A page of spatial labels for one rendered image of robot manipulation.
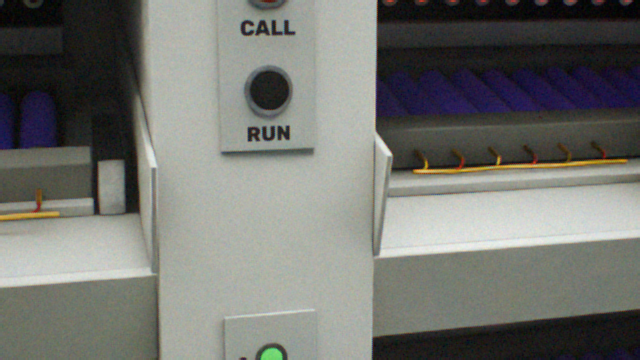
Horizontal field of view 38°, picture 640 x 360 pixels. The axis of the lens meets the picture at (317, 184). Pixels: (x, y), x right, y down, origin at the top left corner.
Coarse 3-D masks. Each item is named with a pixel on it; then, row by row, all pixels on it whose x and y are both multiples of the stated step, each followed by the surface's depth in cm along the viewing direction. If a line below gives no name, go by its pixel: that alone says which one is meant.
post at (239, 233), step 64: (128, 0) 46; (192, 0) 37; (320, 0) 38; (192, 64) 38; (320, 64) 39; (192, 128) 38; (320, 128) 40; (192, 192) 39; (256, 192) 39; (320, 192) 40; (192, 256) 39; (256, 256) 40; (320, 256) 41; (192, 320) 40; (320, 320) 41
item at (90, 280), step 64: (128, 64) 46; (64, 128) 50; (128, 128) 47; (128, 192) 45; (0, 256) 39; (64, 256) 40; (128, 256) 40; (0, 320) 38; (64, 320) 39; (128, 320) 40
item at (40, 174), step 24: (0, 168) 41; (24, 168) 41; (48, 168) 41; (72, 168) 42; (0, 192) 41; (24, 192) 42; (48, 192) 42; (72, 192) 42; (0, 216) 40; (24, 216) 40; (48, 216) 41
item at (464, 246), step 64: (384, 0) 57; (448, 0) 58; (512, 0) 59; (576, 0) 60; (384, 64) 56; (448, 64) 57; (512, 64) 58; (576, 64) 60; (384, 128) 48; (448, 128) 48; (512, 128) 49; (576, 128) 50; (384, 192) 40; (448, 192) 47; (512, 192) 48; (576, 192) 48; (384, 256) 42; (448, 256) 42; (512, 256) 43; (576, 256) 44; (384, 320) 43; (448, 320) 44; (512, 320) 45
